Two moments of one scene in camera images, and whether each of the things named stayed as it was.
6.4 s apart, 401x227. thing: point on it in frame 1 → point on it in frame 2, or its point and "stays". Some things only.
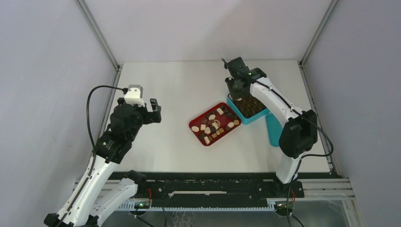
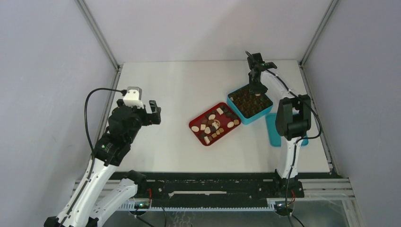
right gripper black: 234,95 → 253,88
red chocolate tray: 214,124 stays
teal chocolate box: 248,109 stays
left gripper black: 150,117 stays
